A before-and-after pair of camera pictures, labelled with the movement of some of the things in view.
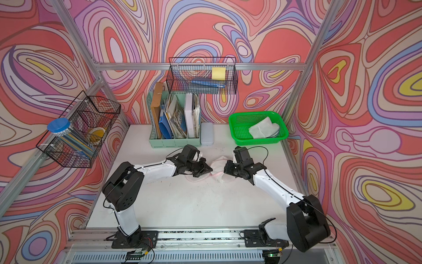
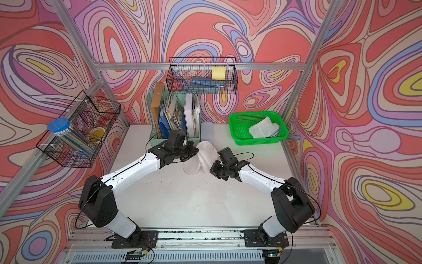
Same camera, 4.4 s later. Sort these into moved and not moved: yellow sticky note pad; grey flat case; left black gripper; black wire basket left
Moved: left black gripper
Not moved: black wire basket left; yellow sticky note pad; grey flat case
